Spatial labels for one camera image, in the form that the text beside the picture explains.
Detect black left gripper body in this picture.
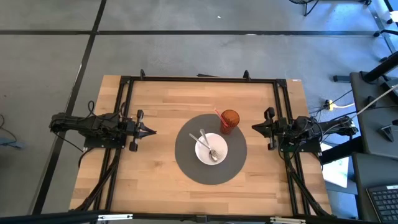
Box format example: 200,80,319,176
123,109,146,152

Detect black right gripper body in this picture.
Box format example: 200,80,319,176
263,107,292,151

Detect orange faceted plastic tumbler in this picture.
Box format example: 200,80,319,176
220,109,241,136

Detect red drinking straw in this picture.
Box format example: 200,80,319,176
213,107,229,129

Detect white bowl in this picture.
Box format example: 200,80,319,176
195,133,229,166

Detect silver metal fork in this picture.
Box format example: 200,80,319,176
188,133,222,159

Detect silver metal spoon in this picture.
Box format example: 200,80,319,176
199,128,219,163

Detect round grey woven placemat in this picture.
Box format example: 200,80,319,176
174,113,248,186

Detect black desk support bar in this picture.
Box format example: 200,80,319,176
318,136,364,166

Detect white paper sheet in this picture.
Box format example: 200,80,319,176
321,142,349,189

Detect grey side desk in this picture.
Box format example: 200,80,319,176
349,70,398,222

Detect black wedge stand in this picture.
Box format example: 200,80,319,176
377,123,394,143

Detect black computer keyboard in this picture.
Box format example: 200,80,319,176
366,184,398,223

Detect black office chair base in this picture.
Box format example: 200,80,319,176
373,18,398,39

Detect black aluminium table frame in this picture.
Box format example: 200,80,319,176
74,68,332,218

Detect silver metal bracket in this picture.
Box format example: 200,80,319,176
97,213,134,222
269,217,307,224

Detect white cable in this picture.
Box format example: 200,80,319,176
355,83,398,116

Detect black floor cable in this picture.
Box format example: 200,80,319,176
0,114,23,151

